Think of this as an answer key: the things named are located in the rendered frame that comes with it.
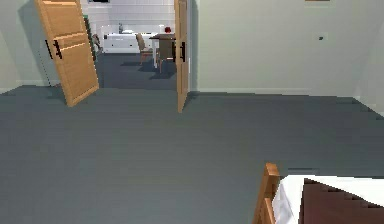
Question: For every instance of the light wooden room door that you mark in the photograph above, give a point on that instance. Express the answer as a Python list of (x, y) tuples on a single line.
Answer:
[(181, 56), (71, 53)]

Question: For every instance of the brown dining chair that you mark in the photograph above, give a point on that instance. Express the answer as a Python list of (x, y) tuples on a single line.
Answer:
[(166, 51)]

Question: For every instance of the dark wooden dining table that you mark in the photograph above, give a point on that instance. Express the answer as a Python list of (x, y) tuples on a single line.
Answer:
[(164, 37)]

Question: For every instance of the beige dining chair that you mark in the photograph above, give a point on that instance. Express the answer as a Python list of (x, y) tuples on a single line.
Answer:
[(142, 46)]

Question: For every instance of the red round object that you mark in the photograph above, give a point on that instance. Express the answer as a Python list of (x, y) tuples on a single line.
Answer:
[(167, 29)]

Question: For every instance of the white kitchen cabinet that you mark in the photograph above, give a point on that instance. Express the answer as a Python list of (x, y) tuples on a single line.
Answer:
[(121, 42)]

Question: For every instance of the wooden bed with white sheet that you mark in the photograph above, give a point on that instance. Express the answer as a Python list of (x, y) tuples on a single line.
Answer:
[(286, 200)]

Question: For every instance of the dark brown blanket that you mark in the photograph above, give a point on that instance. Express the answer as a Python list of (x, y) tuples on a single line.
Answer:
[(336, 208)]

